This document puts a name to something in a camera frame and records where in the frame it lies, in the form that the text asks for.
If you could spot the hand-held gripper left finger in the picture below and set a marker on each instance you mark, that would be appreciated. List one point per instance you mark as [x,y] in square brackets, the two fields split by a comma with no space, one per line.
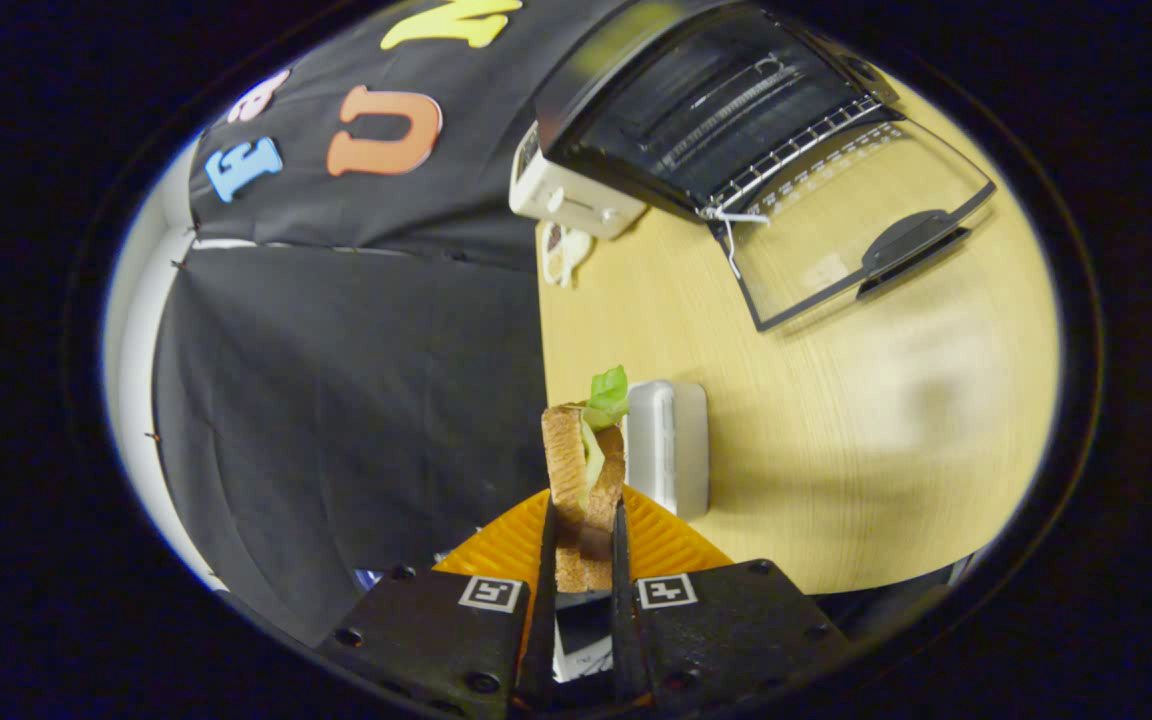
[436,640]

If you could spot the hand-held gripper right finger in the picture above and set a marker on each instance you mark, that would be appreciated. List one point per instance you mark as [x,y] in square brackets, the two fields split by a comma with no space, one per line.
[726,630]

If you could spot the toast sandwich with lettuce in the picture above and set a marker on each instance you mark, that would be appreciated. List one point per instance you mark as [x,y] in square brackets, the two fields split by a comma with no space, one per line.
[566,470]

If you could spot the black toaster oven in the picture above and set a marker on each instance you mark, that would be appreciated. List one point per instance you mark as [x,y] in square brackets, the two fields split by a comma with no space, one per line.
[586,90]

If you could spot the white bread toaster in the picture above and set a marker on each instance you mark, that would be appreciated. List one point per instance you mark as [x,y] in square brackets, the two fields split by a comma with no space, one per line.
[566,195]

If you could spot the white rectangular plate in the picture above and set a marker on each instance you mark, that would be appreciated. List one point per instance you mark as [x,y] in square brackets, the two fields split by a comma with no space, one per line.
[671,450]

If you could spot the black backdrop cloth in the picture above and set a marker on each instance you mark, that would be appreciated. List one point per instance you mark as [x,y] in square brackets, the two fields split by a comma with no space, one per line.
[336,380]

